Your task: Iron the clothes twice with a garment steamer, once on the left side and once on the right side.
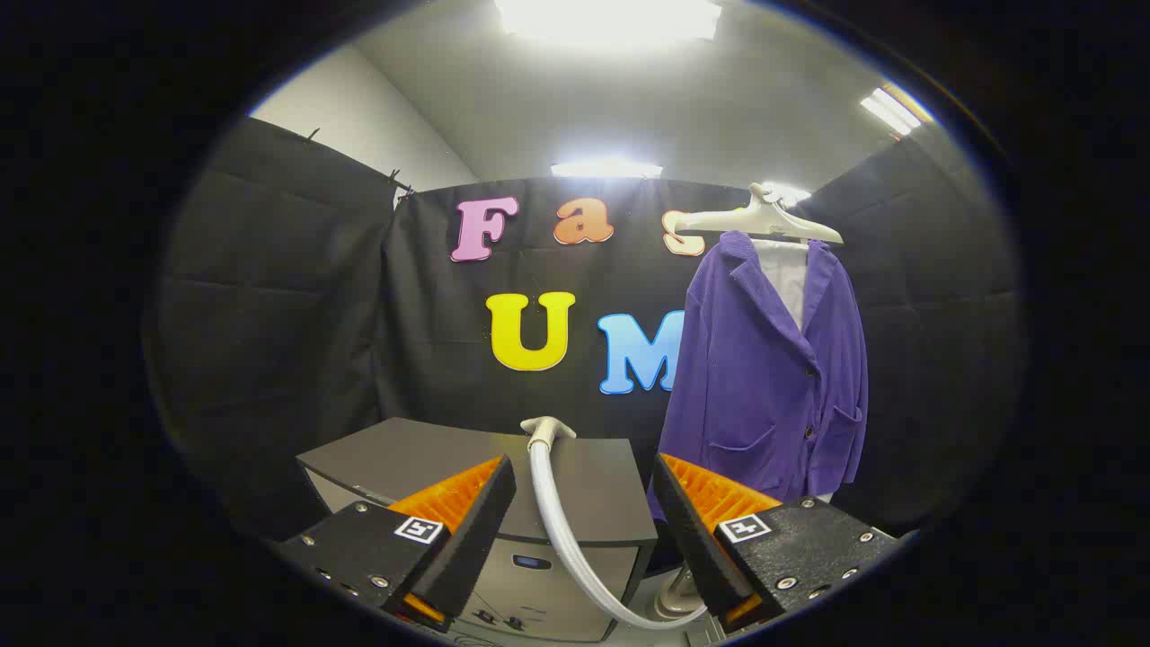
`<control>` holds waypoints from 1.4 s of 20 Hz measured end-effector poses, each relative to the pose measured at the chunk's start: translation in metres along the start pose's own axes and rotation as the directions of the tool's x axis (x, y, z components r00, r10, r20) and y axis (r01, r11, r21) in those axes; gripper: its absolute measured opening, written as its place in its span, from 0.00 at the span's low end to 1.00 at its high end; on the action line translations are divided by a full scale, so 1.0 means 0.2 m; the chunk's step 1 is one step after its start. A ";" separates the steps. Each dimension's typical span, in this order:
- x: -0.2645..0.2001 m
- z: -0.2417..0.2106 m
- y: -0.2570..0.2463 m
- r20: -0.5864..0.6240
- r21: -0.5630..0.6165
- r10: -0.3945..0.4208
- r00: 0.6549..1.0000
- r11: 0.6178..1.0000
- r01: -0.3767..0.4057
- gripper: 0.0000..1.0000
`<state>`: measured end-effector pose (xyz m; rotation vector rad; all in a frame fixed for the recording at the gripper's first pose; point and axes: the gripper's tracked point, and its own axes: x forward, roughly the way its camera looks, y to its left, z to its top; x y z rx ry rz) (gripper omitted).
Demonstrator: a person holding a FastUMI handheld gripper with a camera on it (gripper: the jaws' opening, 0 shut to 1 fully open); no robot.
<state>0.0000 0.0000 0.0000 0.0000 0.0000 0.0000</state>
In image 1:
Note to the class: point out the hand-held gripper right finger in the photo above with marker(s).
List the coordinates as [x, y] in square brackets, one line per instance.
[696, 548]

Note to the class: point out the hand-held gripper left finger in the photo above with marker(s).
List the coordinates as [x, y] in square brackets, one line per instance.
[476, 539]

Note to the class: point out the grey steamer stand base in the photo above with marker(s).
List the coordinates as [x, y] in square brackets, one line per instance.
[678, 593]

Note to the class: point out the white garment form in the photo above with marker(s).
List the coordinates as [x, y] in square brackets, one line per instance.
[786, 279]

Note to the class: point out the white plastic clothes hanger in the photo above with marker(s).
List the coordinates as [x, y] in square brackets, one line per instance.
[764, 220]

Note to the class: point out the grey cabinet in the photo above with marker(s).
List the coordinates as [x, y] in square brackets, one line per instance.
[431, 449]

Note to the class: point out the black backdrop cloth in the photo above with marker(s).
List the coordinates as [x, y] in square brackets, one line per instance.
[269, 314]

